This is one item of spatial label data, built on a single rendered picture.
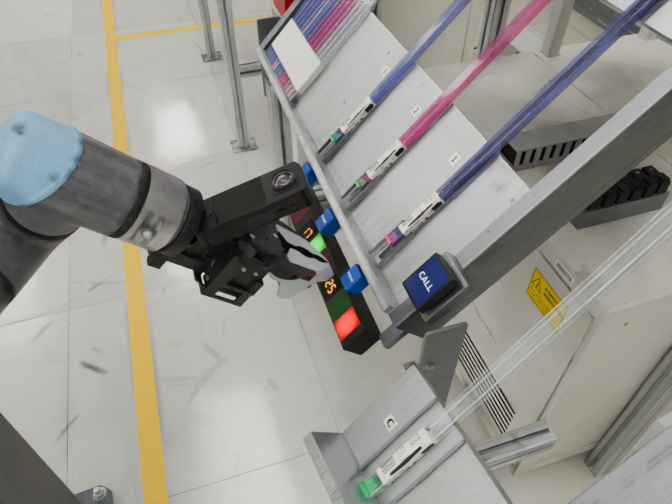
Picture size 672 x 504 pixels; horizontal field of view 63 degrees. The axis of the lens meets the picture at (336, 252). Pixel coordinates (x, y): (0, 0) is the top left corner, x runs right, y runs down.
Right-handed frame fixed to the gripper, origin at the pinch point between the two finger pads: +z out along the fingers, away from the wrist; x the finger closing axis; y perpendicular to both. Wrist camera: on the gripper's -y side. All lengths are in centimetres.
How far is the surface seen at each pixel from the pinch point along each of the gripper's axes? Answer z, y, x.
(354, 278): 4.0, -0.3, 0.7
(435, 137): 5.3, -18.2, -8.0
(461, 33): 98, -35, -135
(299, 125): 3.3, -3.5, -29.6
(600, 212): 38.4, -25.5, -4.9
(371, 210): 5.2, -6.2, -6.9
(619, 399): 69, -5, 10
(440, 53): 97, -25, -135
